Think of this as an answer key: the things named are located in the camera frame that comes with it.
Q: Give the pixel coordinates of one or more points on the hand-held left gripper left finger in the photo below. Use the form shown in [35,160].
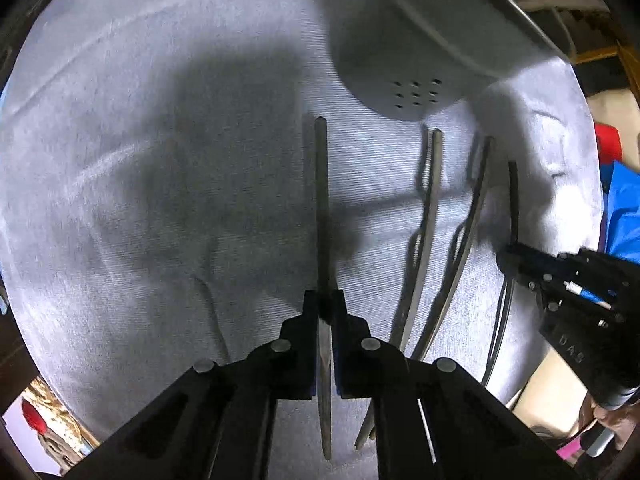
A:
[300,330]

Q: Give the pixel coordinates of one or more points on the grey table cloth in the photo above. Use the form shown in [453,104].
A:
[150,160]

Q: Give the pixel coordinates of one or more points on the red plastic stool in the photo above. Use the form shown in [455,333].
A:
[607,145]

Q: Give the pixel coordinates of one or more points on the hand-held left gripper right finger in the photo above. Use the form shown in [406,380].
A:
[350,345]

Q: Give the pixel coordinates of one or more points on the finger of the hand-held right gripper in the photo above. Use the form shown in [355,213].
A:
[535,256]
[522,272]

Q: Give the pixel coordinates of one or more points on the person's right hand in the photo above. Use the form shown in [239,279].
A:
[625,422]

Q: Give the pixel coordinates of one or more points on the middle bundle of chopsticks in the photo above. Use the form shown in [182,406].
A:
[477,200]

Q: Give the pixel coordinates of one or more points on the grey metal chopstick holder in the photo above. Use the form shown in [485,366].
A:
[425,35]

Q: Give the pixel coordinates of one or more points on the blue cloth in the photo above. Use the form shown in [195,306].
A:
[625,210]

